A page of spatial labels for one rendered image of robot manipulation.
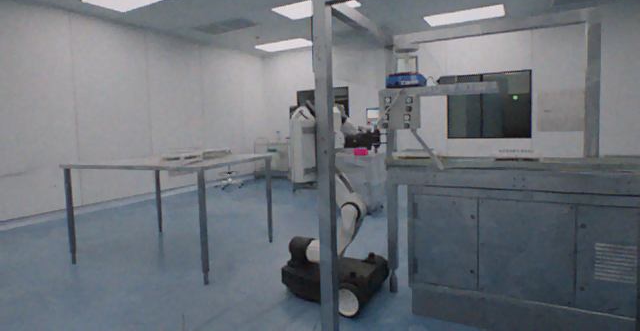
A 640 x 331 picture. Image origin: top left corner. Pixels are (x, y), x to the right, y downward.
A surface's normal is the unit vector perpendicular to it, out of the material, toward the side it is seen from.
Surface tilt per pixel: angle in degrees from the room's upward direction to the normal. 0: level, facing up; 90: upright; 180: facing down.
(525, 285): 90
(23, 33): 90
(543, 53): 90
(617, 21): 90
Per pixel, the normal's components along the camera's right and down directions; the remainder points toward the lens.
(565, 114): -0.49, 0.07
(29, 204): 0.87, 0.00
